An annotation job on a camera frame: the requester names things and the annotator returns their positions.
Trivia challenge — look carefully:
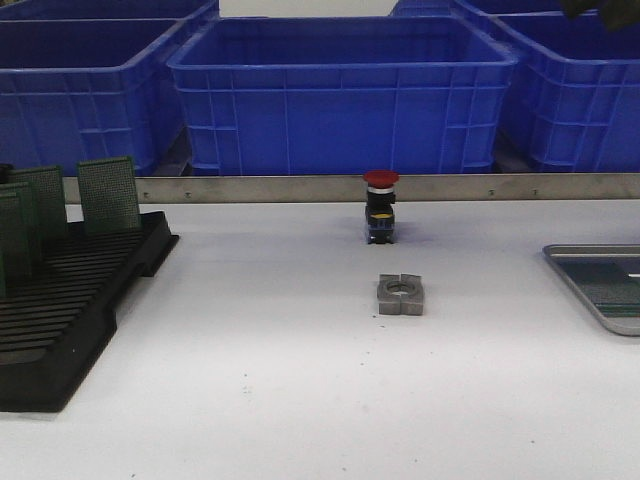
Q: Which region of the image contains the silver metal tray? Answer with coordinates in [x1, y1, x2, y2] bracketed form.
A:
[543, 244, 639, 337]

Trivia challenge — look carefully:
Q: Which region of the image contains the blue plastic bin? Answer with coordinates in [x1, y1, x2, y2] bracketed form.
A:
[492, 14, 639, 173]
[1, 19, 188, 176]
[169, 16, 516, 176]
[389, 0, 640, 21]
[1, 0, 219, 20]

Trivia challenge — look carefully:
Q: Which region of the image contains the green perforated circuit board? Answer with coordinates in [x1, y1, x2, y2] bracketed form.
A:
[580, 276, 639, 317]
[1, 192, 26, 298]
[77, 156, 142, 235]
[558, 258, 639, 286]
[1, 182, 42, 279]
[9, 165, 68, 241]

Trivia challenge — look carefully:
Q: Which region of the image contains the black slotted board rack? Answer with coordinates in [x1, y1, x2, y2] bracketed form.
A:
[1, 211, 179, 413]

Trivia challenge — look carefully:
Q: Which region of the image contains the grey metal clamp block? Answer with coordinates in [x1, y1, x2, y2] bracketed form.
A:
[377, 274, 425, 316]

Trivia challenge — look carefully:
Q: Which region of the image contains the red emergency stop button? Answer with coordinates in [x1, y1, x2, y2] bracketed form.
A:
[363, 170, 399, 244]

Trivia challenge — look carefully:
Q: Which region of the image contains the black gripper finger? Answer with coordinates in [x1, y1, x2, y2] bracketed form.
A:
[559, 0, 640, 30]

